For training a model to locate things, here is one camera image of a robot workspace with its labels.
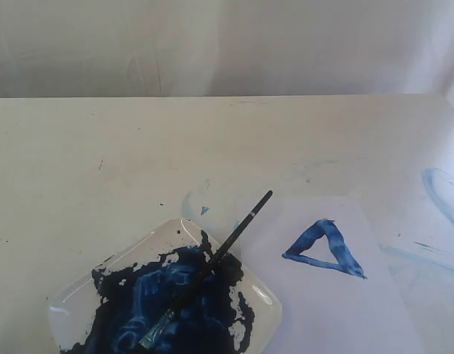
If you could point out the white paper sheet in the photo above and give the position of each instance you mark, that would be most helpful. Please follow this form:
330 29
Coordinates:
319 257

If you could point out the black paintbrush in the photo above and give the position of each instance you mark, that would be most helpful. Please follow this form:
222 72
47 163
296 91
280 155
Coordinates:
184 297

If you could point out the white square paint dish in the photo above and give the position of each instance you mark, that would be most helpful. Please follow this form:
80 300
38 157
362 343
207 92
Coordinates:
112 306

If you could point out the white backdrop curtain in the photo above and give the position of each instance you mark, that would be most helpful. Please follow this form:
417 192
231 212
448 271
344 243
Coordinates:
230 48

